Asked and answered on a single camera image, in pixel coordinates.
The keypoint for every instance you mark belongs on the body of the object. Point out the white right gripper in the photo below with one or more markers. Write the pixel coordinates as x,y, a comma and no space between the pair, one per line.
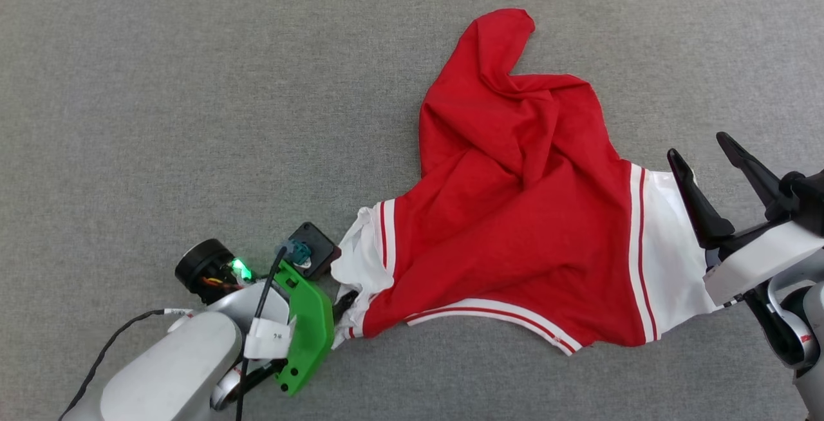
753,263

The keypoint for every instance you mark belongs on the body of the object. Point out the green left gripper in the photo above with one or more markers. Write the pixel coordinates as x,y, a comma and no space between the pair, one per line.
312,331

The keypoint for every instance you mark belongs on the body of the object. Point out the red and white garment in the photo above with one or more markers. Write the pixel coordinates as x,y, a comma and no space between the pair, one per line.
515,215

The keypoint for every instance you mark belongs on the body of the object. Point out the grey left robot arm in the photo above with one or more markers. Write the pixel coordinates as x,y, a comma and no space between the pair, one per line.
174,363

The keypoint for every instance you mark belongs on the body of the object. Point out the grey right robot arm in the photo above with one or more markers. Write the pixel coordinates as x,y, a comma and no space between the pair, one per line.
811,318

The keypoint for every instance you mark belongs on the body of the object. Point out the grey fabric sofa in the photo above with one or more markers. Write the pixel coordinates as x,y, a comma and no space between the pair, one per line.
193,118

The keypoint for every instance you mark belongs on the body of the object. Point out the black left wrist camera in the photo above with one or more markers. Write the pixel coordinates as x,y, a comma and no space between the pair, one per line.
315,247

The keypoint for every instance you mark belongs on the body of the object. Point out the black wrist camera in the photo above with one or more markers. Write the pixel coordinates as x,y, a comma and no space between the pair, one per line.
315,247
808,199

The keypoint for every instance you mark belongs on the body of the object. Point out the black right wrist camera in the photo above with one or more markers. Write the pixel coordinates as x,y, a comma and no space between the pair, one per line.
808,199

